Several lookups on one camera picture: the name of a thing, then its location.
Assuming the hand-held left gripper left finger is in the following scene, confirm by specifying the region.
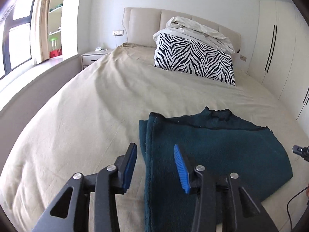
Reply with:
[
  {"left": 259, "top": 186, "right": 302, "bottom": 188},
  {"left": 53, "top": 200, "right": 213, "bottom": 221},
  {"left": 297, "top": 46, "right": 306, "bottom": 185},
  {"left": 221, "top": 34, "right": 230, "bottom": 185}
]
[{"left": 31, "top": 142, "right": 138, "bottom": 232}]

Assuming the folded white duvet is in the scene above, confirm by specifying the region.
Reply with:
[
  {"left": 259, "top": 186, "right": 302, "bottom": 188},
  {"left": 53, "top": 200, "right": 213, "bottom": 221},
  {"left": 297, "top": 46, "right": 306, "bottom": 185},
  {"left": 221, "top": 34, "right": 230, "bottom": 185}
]
[{"left": 166, "top": 16, "right": 236, "bottom": 54}]

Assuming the bed with beige sheet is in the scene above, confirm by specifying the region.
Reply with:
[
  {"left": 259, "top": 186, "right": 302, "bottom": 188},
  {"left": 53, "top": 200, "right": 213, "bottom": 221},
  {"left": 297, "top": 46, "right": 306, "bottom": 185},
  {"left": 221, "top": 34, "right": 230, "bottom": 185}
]
[{"left": 0, "top": 42, "right": 309, "bottom": 232}]

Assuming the black framed window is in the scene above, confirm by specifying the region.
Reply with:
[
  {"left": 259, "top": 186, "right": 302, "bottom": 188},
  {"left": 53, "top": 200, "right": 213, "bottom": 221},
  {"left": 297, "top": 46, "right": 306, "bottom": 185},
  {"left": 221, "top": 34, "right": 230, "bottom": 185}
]
[{"left": 0, "top": 0, "right": 33, "bottom": 80}]

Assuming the white nightstand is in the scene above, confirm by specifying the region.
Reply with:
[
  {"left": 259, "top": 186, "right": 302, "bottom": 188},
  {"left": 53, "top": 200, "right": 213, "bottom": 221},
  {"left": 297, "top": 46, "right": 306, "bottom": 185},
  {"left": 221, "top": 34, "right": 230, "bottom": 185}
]
[{"left": 81, "top": 49, "right": 115, "bottom": 70}]

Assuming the beige padded headboard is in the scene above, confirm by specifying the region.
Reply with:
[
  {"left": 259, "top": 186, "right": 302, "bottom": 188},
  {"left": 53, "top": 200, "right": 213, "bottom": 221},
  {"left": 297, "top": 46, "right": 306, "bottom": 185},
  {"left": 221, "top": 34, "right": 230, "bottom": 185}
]
[{"left": 123, "top": 7, "right": 241, "bottom": 56}]

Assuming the white wall shelf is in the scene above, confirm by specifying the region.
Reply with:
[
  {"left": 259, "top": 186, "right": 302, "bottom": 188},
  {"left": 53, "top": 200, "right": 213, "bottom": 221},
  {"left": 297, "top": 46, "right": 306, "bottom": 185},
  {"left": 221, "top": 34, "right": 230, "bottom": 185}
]
[{"left": 47, "top": 0, "right": 67, "bottom": 58}]

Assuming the white wardrobe with black handles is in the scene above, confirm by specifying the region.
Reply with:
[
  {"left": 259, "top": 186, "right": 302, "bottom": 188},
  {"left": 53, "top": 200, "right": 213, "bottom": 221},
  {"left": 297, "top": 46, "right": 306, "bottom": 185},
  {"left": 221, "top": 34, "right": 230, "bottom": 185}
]
[{"left": 247, "top": 0, "right": 309, "bottom": 126}]

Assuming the thin black cable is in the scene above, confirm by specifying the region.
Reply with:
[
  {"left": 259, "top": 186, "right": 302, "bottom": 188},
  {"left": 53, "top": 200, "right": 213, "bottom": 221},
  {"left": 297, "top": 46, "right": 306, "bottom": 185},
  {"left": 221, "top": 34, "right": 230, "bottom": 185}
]
[{"left": 287, "top": 185, "right": 309, "bottom": 232}]

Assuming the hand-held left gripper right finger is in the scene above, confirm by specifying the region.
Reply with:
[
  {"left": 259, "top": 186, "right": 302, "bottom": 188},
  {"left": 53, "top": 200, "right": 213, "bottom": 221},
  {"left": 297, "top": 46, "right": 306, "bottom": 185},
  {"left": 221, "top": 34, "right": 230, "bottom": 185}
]
[{"left": 174, "top": 144, "right": 279, "bottom": 232}]

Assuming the dark green knit sweater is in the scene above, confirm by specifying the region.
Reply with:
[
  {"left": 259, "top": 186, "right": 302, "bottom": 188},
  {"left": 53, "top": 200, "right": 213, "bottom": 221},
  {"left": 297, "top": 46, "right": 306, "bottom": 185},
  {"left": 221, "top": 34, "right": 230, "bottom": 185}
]
[{"left": 139, "top": 106, "right": 293, "bottom": 232}]

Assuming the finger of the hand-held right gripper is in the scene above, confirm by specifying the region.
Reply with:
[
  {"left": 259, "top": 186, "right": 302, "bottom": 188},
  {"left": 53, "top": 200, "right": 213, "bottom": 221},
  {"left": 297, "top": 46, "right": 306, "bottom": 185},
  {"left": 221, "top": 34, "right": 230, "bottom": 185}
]
[{"left": 293, "top": 145, "right": 309, "bottom": 162}]

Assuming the zebra print pillow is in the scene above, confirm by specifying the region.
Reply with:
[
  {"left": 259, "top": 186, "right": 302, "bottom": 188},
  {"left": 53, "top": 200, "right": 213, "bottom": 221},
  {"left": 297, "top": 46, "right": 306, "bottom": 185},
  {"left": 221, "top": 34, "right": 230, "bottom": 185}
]
[{"left": 153, "top": 32, "right": 236, "bottom": 86}]

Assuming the grey padded window bench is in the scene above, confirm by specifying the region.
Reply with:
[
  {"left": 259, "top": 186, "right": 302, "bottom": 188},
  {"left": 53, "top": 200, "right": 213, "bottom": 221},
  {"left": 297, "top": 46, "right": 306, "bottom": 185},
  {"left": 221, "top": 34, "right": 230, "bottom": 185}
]
[{"left": 0, "top": 54, "right": 82, "bottom": 170}]

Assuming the beige curtain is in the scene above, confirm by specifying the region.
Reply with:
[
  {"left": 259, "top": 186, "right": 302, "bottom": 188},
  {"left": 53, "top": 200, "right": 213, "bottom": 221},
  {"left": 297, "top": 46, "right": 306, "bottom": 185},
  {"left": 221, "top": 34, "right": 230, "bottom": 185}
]
[{"left": 30, "top": 0, "right": 52, "bottom": 64}]

